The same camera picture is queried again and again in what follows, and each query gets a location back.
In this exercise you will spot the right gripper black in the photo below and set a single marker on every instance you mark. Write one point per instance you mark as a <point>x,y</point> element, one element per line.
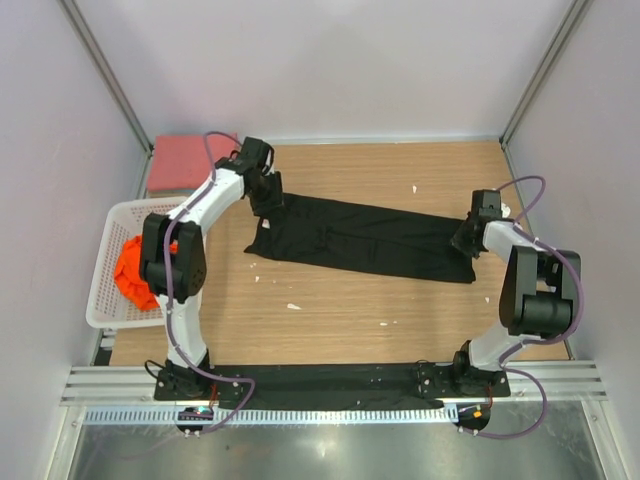
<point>458,241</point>

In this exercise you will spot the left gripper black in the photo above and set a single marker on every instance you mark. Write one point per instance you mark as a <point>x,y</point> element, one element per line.
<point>277,199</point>

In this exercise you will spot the black t-shirt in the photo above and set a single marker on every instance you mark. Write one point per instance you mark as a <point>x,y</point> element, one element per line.
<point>362,238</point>

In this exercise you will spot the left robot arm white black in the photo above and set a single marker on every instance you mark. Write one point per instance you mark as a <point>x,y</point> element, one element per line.
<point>173,260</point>

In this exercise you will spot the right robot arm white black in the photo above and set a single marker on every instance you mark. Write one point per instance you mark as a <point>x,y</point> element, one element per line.
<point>539,300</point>

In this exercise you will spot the folded pink t-shirt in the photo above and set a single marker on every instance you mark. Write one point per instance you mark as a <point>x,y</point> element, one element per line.
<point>181,164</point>

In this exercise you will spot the orange t-shirt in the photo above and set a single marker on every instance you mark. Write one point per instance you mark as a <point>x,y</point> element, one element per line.
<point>127,276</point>

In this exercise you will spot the white plastic basket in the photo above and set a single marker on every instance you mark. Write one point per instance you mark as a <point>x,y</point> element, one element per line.
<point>107,307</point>

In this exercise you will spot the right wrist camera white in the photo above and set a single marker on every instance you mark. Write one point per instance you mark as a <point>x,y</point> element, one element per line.
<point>505,210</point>

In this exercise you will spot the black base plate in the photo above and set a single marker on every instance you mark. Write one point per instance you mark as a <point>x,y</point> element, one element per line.
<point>334,387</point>

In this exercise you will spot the white slotted cable duct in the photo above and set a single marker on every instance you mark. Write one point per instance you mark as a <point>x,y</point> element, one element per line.
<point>198,415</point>

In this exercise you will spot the aluminium frame rail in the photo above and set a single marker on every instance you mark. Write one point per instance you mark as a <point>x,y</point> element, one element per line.
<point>108,386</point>

